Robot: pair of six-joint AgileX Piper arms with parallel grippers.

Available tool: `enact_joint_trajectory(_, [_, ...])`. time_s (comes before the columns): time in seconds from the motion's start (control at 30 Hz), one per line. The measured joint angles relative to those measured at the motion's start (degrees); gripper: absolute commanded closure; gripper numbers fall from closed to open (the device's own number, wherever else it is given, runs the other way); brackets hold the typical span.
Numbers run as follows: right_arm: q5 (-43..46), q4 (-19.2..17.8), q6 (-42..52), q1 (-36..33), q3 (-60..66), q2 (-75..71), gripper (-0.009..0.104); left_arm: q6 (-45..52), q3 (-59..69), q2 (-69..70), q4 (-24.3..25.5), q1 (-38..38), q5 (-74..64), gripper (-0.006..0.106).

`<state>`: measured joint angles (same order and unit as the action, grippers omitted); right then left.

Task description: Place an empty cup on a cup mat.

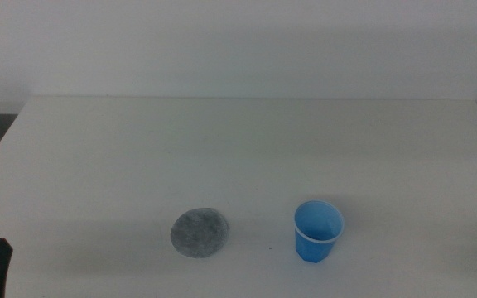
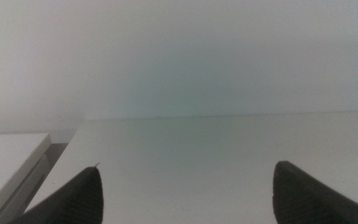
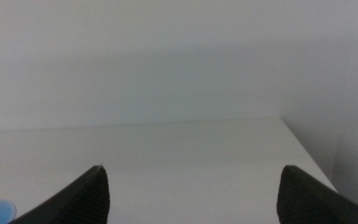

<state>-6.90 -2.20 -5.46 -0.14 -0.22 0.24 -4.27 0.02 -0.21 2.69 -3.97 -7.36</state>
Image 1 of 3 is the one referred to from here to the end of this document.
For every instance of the round grey felt cup mat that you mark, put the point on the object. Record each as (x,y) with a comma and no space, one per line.
(199,233)

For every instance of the blue plastic cup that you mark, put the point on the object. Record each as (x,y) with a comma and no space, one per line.
(313,244)

